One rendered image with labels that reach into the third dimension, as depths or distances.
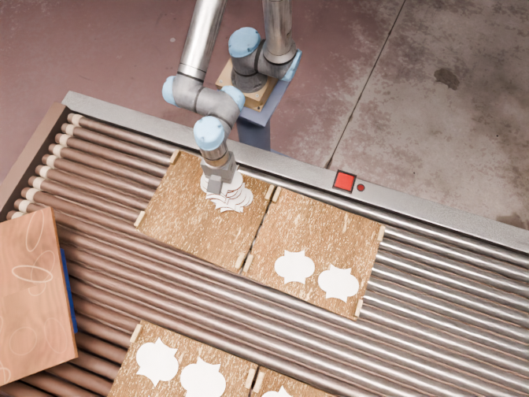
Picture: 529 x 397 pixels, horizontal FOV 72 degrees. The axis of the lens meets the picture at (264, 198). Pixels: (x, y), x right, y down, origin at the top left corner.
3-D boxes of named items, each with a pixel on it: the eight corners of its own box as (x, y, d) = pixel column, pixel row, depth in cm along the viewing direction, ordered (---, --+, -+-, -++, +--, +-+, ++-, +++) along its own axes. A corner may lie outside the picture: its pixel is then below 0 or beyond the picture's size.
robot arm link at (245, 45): (238, 45, 143) (234, 19, 130) (270, 55, 140) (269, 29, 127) (226, 69, 140) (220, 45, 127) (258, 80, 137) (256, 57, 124)
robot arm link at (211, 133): (229, 118, 91) (214, 146, 89) (233, 139, 102) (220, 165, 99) (201, 108, 92) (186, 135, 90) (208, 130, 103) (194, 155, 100)
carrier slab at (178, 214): (179, 150, 142) (178, 149, 141) (275, 187, 136) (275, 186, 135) (135, 231, 132) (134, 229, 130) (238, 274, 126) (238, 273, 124)
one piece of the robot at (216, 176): (190, 174, 100) (200, 194, 116) (220, 181, 100) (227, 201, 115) (202, 137, 104) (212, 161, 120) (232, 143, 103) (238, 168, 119)
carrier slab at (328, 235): (278, 187, 136) (278, 186, 135) (383, 226, 131) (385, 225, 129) (241, 275, 126) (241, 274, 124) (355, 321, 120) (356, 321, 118)
